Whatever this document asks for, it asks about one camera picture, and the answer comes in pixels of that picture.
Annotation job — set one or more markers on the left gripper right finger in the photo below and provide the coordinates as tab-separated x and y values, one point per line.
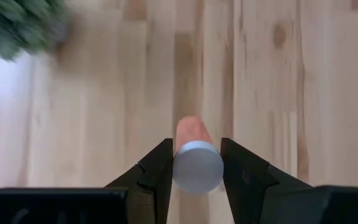
244	180

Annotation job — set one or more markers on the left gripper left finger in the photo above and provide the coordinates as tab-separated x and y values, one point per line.
154	186

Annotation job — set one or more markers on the pink translucent medicine bottle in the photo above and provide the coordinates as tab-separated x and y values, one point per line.
197	168

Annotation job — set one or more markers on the green plant in white pot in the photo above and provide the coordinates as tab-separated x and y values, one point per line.
11	25

